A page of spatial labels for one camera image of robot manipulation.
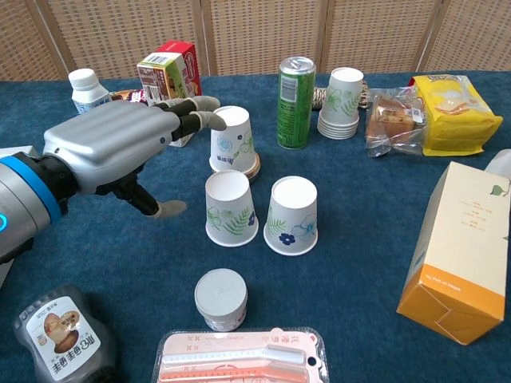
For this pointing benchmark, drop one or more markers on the long white carton box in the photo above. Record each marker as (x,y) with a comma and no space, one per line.
(12,152)

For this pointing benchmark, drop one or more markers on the paper cup with text print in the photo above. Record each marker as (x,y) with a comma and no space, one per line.
(235,143)

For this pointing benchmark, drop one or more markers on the wood rattan folding screen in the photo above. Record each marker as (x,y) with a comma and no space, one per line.
(259,32)

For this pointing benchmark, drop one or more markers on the green drink can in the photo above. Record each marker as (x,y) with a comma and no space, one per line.
(295,107)

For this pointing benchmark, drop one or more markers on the blue felt table cover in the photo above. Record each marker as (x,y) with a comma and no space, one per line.
(159,255)

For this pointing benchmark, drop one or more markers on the green brown drink carton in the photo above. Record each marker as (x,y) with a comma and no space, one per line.
(159,80)

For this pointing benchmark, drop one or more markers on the stack of white paper cups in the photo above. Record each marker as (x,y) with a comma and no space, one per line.
(341,103)

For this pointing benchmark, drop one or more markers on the beige and orange carton box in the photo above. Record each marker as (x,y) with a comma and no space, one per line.
(451,295)

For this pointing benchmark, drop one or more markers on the pink razor blister pack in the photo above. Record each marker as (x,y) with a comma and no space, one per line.
(239,355)

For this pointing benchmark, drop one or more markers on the small jar with white lid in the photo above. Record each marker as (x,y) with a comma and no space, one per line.
(220,295)

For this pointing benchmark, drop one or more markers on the red carton box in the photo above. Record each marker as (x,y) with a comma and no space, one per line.
(195,72)

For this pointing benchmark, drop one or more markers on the yellow snack bag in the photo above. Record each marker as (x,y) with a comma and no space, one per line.
(459,119)

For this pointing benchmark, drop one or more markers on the white milk bottle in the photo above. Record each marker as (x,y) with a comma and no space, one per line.
(85,85)

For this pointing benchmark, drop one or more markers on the dark sauce bottle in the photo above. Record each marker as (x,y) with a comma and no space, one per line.
(64,339)

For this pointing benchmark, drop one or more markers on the bread in clear bag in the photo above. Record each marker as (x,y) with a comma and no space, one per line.
(393,119)

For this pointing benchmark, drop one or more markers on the paper cup with fern print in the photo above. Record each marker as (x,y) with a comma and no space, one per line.
(229,207)
(291,219)

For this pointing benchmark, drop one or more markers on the brown chocolate snack wrapper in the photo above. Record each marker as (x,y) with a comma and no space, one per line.
(131,95)

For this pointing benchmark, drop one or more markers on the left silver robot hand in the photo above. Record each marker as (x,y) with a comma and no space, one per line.
(108,139)

